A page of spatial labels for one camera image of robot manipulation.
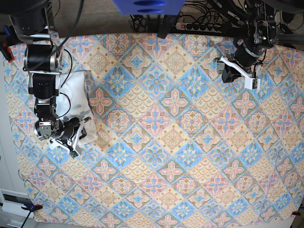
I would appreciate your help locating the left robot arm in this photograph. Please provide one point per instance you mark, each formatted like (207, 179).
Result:
(251, 48)

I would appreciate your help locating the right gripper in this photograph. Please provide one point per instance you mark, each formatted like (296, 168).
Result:
(69, 134)

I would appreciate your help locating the table clamp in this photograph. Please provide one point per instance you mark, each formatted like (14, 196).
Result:
(31, 207)
(296, 213)

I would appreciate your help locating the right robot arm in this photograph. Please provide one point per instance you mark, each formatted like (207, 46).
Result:
(33, 23)

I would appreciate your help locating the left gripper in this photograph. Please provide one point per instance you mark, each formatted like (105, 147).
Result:
(232, 69)

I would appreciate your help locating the white cabinet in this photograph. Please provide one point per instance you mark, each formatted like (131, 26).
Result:
(13, 201)

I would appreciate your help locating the blue plastic box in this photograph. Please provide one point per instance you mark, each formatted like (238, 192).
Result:
(142, 7)

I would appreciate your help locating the right table clamp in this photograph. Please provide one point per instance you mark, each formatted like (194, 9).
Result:
(296, 213)

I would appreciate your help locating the white power strip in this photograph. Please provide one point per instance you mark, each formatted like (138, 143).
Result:
(185, 26)

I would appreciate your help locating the white printed T-shirt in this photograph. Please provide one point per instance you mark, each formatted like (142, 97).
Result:
(73, 102)

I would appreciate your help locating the left table clamp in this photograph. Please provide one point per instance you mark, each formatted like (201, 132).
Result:
(31, 207)

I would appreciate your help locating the patterned colourful tablecloth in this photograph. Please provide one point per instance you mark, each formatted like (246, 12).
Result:
(175, 146)

